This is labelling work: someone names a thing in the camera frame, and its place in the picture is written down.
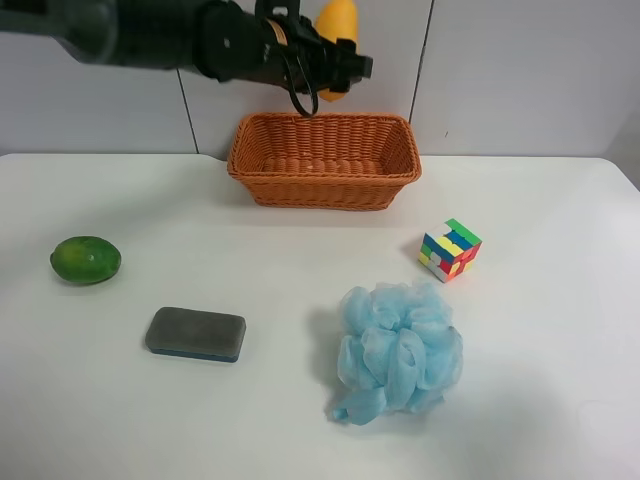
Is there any grey blue board eraser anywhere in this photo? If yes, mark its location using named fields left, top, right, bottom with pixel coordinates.
left=144, top=307, right=246, bottom=363

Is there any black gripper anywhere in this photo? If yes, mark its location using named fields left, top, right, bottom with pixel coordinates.
left=192, top=1, right=373, bottom=94

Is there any light blue bath loofah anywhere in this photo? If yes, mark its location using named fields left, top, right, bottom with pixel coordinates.
left=331, top=282, right=463, bottom=426

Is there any colourful puzzle cube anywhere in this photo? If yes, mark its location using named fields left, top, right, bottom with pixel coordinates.
left=418, top=218, right=482, bottom=283

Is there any orange wicker basket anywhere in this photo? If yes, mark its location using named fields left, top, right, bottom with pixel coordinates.
left=227, top=113, right=422, bottom=211

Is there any black cable loop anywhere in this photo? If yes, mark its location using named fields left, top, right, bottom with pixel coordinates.
left=272, top=19, right=320, bottom=118

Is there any green lemon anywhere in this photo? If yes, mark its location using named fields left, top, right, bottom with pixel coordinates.
left=49, top=236, right=122, bottom=285

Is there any yellow mango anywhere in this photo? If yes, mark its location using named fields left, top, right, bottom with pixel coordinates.
left=315, top=0, right=358, bottom=102

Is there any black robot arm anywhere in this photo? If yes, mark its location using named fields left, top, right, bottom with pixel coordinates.
left=1, top=0, right=373, bottom=94

